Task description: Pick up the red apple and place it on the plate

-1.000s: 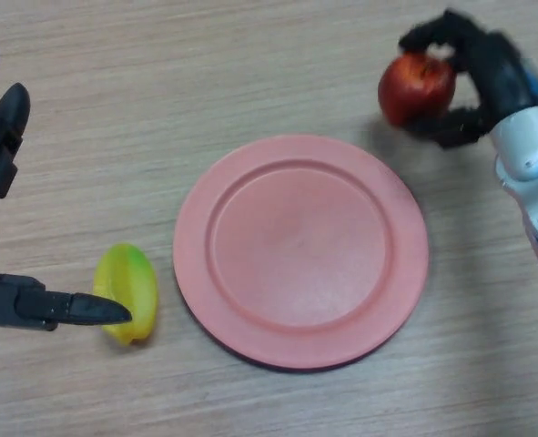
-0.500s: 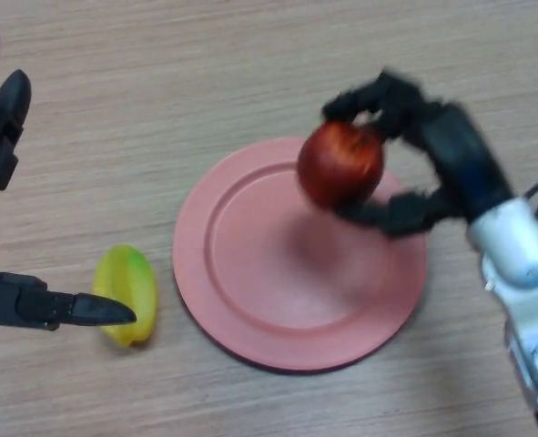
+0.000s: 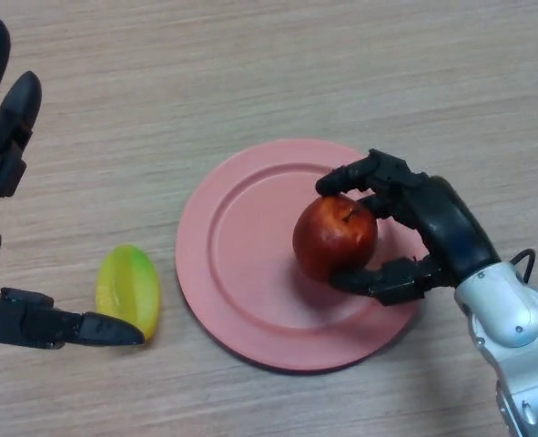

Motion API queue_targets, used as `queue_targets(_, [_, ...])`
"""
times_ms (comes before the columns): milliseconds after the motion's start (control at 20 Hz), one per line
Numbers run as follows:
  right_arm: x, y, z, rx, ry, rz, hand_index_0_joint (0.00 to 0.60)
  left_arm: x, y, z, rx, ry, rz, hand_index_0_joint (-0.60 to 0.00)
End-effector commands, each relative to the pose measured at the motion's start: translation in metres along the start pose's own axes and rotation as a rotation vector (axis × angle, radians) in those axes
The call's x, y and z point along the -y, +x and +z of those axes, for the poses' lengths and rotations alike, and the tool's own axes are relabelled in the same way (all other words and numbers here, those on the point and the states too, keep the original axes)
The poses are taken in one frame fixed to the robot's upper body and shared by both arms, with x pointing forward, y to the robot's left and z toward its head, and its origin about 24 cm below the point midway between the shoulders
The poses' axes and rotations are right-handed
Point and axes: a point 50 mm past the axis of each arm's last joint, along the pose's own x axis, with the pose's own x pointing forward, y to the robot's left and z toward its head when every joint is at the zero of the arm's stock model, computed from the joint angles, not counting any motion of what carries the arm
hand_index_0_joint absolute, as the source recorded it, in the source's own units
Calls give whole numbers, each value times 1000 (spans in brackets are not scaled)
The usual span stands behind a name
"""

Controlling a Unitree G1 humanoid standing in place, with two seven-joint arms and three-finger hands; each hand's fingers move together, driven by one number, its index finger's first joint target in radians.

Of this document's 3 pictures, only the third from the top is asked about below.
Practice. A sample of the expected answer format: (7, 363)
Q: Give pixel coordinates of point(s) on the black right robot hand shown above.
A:
(450, 227)

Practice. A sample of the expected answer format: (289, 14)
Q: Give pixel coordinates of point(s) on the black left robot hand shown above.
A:
(9, 136)

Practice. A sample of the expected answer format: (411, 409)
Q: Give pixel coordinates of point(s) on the red apple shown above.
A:
(332, 236)

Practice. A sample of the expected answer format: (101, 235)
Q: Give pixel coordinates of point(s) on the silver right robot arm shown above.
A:
(505, 309)

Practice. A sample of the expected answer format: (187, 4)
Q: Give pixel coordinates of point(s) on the pink round plate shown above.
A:
(241, 255)

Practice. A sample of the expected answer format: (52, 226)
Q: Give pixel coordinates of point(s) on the yellow green starfruit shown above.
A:
(127, 277)

